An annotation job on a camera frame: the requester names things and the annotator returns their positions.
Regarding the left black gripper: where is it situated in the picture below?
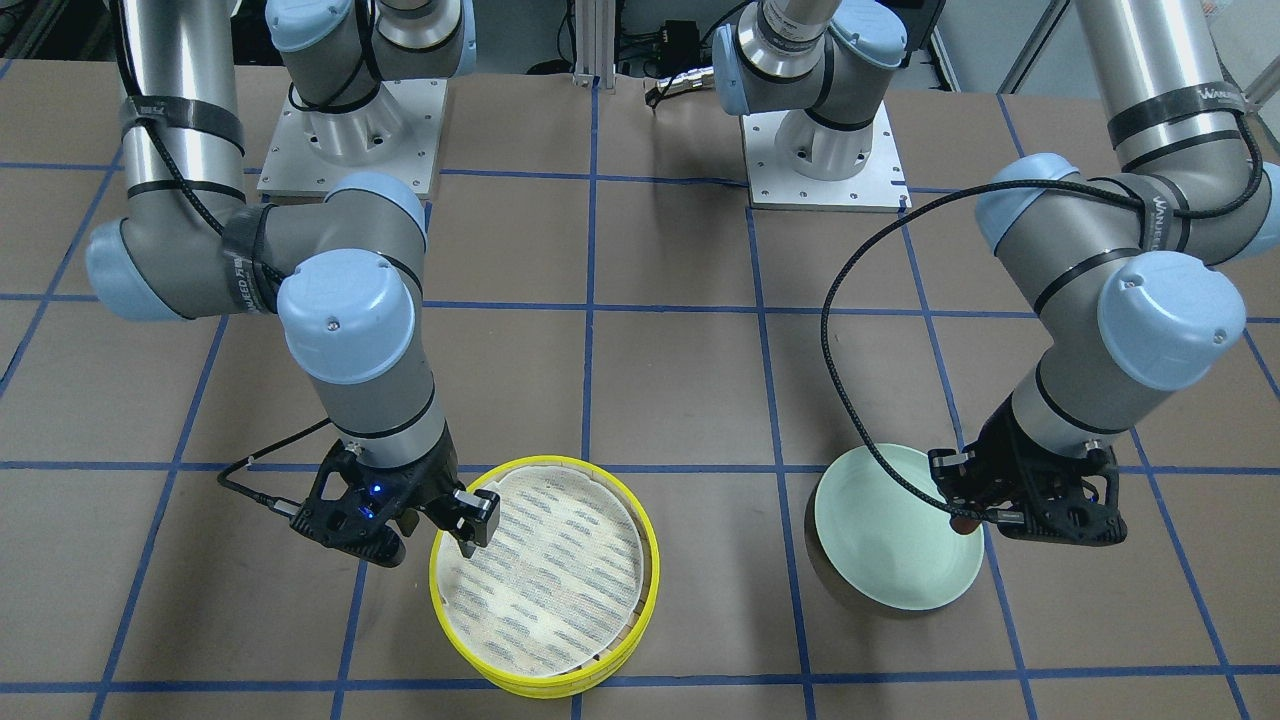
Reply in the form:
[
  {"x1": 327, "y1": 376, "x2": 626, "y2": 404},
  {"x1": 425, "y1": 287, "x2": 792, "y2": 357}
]
[{"x1": 928, "y1": 400, "x2": 1128, "y2": 547}]

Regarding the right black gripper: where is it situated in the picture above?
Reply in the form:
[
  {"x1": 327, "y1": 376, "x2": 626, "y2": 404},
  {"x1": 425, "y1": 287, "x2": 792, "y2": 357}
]
[{"x1": 291, "y1": 430, "x2": 500, "y2": 568}]

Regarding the yellow bamboo steamer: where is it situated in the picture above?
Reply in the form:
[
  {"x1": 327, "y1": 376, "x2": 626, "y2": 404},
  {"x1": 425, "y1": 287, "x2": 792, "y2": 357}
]
[
  {"x1": 429, "y1": 524, "x2": 660, "y2": 700},
  {"x1": 429, "y1": 455, "x2": 660, "y2": 700}
]

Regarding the dark red bun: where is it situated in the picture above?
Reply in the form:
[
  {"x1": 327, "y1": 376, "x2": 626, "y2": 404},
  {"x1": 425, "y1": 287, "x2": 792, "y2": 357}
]
[{"x1": 948, "y1": 515, "x2": 984, "y2": 536}]

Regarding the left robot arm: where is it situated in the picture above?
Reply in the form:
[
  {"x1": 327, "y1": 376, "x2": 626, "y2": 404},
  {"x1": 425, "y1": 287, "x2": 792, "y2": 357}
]
[{"x1": 820, "y1": 1, "x2": 1277, "y2": 546}]

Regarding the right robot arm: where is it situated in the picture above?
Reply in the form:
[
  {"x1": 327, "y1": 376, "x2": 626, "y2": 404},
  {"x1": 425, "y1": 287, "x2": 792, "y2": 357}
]
[{"x1": 84, "y1": 1, "x2": 500, "y2": 568}]

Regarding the light green plate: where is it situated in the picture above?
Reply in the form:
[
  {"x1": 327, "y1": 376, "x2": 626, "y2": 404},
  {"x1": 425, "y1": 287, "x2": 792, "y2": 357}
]
[{"x1": 815, "y1": 447, "x2": 986, "y2": 611}]

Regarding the black electronics box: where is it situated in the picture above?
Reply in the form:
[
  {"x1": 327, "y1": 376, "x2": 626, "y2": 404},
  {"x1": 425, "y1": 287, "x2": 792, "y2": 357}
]
[{"x1": 655, "y1": 19, "x2": 703, "y2": 74}]

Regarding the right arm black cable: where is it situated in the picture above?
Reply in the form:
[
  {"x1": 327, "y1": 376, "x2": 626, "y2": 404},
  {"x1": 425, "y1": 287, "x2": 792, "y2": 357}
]
[{"x1": 218, "y1": 418, "x2": 333, "y2": 516}]

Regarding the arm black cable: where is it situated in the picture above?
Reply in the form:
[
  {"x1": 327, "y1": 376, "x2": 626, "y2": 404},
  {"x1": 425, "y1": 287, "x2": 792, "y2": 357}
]
[
  {"x1": 218, "y1": 418, "x2": 333, "y2": 516},
  {"x1": 820, "y1": 115, "x2": 1266, "y2": 521}
]

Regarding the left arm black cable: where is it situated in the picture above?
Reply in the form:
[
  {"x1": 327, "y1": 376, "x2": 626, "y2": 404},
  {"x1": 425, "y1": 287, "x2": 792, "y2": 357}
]
[{"x1": 820, "y1": 115, "x2": 1266, "y2": 521}]

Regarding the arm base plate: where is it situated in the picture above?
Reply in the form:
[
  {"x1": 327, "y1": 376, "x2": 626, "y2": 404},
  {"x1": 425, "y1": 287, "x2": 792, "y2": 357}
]
[
  {"x1": 740, "y1": 104, "x2": 913, "y2": 213},
  {"x1": 257, "y1": 79, "x2": 448, "y2": 199}
]

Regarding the aluminium frame post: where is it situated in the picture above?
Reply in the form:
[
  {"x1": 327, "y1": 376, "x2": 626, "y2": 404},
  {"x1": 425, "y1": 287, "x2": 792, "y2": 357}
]
[{"x1": 572, "y1": 0, "x2": 618, "y2": 94}]

